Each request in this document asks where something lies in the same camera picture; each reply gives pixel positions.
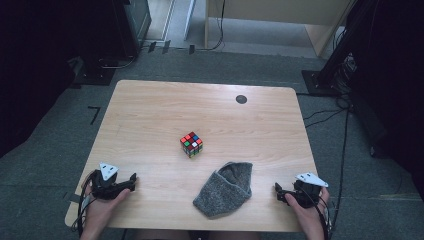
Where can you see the light wooden desk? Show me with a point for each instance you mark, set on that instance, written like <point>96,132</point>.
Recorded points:
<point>273,13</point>

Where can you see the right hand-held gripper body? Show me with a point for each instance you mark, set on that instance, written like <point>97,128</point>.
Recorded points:
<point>308,193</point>

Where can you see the person's left hand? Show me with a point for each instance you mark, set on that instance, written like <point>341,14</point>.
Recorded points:
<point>100,210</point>

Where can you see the grey fuzzy cloth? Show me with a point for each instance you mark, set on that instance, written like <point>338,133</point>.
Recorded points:
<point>223,191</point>

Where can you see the black cabinet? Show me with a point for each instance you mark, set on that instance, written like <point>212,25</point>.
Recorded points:
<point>133,26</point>

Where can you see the dark curtain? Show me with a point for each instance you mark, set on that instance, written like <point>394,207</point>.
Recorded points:
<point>393,83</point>
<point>40,66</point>

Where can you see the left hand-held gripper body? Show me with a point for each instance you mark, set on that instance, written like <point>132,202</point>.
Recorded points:
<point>106,190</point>

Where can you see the multicoloured puzzle cube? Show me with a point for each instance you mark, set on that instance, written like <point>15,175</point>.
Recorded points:
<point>191,144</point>

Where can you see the person's right hand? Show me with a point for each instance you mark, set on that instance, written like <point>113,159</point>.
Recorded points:
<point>306,216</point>

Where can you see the black stand base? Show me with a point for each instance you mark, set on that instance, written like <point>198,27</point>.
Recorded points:
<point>95,75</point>

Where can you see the grey tape piece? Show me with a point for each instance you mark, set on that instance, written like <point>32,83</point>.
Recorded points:
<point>74,198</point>

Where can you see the dark round table grommet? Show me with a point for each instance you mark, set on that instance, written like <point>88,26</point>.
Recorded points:
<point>241,99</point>

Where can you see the black metal stand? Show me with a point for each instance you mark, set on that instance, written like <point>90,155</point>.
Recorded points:
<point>333,60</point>

